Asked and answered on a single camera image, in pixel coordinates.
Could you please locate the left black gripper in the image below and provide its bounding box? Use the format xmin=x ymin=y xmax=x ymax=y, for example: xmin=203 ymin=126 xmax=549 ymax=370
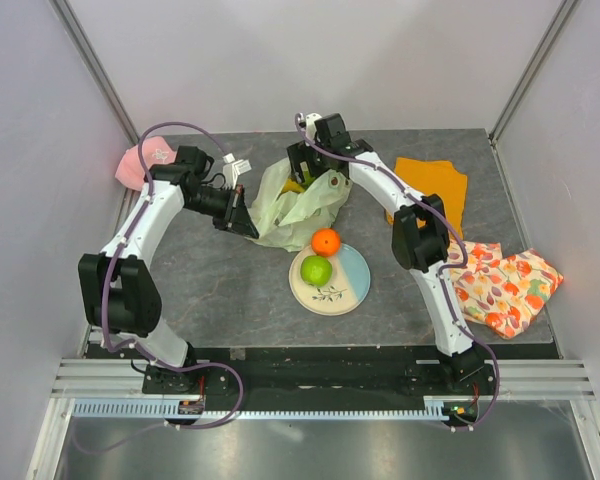
xmin=184 ymin=184 xmax=259 ymax=240

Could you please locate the light green plastic bag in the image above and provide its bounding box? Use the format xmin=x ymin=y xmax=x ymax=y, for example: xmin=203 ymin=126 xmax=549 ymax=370
xmin=249 ymin=159 xmax=352 ymax=252

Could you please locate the fake orange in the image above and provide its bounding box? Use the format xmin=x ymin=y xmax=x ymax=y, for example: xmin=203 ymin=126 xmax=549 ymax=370
xmin=310 ymin=228 xmax=342 ymax=257

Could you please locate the green fake apple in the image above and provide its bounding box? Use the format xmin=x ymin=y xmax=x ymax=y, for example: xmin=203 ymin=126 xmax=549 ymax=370
xmin=300 ymin=255 xmax=333 ymax=288

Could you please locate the yellow fake banana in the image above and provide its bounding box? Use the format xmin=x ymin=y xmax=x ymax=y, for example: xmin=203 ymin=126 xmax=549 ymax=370
xmin=281 ymin=178 xmax=306 ymax=194

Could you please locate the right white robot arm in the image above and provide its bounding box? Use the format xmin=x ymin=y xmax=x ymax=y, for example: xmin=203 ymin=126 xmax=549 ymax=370
xmin=287 ymin=113 xmax=483 ymax=394

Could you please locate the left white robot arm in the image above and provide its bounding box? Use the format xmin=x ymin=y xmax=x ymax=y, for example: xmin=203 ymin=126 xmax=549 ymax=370
xmin=78 ymin=146 xmax=259 ymax=393

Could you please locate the pink cloth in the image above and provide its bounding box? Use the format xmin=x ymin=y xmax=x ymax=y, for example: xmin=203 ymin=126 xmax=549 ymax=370
xmin=114 ymin=135 xmax=179 ymax=193

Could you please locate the orange folded cloth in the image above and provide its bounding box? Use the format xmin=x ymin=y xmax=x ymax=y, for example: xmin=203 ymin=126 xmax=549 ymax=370
xmin=394 ymin=157 xmax=468 ymax=238

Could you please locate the cream and blue plate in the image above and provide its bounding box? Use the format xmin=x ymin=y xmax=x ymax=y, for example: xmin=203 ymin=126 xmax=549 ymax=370
xmin=288 ymin=244 xmax=371 ymax=316

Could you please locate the floral patterned cloth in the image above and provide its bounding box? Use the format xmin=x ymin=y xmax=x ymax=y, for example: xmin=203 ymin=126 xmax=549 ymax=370
xmin=449 ymin=242 xmax=563 ymax=339

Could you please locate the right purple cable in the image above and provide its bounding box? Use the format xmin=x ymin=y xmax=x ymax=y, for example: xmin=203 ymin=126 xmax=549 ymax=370
xmin=293 ymin=112 xmax=501 ymax=435

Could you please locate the purple cable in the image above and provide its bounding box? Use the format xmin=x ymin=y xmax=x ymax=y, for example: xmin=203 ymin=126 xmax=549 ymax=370
xmin=69 ymin=121 xmax=245 ymax=455
xmin=293 ymin=112 xmax=501 ymax=435

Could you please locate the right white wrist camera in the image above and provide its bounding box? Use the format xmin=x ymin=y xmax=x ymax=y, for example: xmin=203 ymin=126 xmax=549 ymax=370
xmin=299 ymin=113 xmax=322 ymax=139

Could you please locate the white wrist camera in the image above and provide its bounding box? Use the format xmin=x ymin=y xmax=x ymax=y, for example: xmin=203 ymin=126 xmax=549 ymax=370
xmin=299 ymin=113 xmax=322 ymax=139
xmin=222 ymin=153 xmax=252 ymax=189

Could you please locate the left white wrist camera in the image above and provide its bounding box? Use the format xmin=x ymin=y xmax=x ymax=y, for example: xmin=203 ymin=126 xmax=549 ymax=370
xmin=222 ymin=153 xmax=252 ymax=189

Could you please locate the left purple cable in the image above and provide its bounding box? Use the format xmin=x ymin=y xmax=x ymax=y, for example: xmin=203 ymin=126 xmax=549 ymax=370
xmin=69 ymin=121 xmax=245 ymax=455

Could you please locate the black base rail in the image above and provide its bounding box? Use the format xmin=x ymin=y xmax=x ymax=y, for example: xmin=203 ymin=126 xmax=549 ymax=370
xmin=132 ymin=343 xmax=506 ymax=401

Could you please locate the white slotted cable duct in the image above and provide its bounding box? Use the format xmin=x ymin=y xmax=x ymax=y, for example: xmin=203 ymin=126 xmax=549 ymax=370
xmin=72 ymin=398 xmax=451 ymax=421

